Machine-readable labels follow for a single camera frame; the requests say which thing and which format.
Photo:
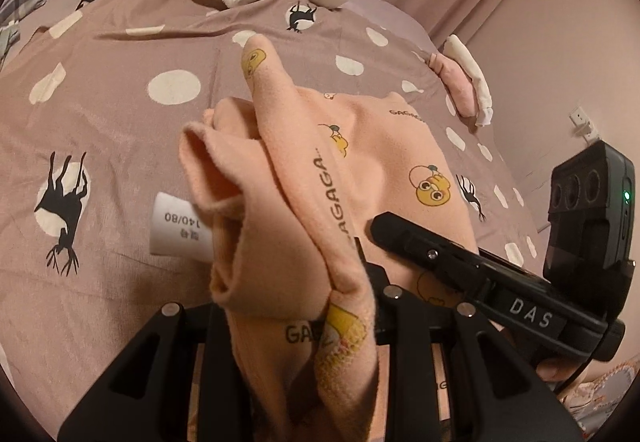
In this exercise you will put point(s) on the white wall socket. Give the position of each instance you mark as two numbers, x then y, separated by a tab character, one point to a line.
582	119

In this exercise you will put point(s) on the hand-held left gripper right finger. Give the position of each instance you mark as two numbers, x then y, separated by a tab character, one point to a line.
410	372

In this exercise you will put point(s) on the mauve dotted bed sheet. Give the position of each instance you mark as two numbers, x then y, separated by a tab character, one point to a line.
125	146

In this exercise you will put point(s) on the pink and white cloth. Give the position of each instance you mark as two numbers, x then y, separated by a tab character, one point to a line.
465	81

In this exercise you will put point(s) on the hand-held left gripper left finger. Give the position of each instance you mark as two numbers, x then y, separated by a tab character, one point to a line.
217	372

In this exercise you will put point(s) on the patterned lace cloth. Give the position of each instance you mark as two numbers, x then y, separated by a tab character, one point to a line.
605	392

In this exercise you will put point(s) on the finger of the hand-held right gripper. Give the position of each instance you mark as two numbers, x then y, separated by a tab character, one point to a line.
425	249

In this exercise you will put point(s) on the peach cartoon print garment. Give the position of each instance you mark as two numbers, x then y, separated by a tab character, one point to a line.
300	171

